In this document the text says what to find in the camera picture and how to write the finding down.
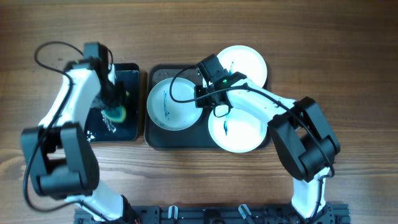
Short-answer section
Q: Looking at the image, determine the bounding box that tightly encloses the green yellow sponge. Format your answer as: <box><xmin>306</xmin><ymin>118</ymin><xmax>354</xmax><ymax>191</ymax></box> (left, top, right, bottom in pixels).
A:
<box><xmin>101</xmin><ymin>91</ymin><xmax>129</xmax><ymax>123</ymax></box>

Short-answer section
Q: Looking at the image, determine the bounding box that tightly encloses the white plate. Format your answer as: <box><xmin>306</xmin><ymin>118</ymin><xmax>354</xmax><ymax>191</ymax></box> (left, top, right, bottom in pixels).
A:
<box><xmin>208</xmin><ymin>105</ymin><xmax>267</xmax><ymax>153</ymax></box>
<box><xmin>147</xmin><ymin>78</ymin><xmax>203</xmax><ymax>131</ymax></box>
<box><xmin>217</xmin><ymin>45</ymin><xmax>267</xmax><ymax>88</ymax></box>

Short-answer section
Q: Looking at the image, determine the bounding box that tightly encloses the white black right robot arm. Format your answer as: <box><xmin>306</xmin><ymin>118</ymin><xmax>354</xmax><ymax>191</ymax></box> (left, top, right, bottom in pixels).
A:
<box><xmin>197</xmin><ymin>72</ymin><xmax>340</xmax><ymax>223</ymax></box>

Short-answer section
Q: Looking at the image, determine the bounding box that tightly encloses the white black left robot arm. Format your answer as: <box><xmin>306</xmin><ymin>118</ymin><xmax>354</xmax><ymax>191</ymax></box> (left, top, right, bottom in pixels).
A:
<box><xmin>21</xmin><ymin>57</ymin><xmax>140</xmax><ymax>223</ymax></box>

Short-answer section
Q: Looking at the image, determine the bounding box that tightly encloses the dark grey serving tray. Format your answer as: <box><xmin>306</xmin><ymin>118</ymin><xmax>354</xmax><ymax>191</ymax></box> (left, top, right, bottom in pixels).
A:
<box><xmin>144</xmin><ymin>64</ymin><xmax>219</xmax><ymax>150</ymax></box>

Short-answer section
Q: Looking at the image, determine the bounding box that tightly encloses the black water tub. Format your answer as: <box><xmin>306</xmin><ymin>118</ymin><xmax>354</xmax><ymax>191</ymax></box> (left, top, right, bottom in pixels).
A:
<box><xmin>84</xmin><ymin>63</ymin><xmax>141</xmax><ymax>142</ymax></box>

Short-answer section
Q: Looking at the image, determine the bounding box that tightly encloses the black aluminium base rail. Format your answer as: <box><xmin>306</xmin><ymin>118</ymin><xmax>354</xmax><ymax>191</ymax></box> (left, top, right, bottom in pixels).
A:
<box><xmin>73</xmin><ymin>203</ymin><xmax>351</xmax><ymax>224</ymax></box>

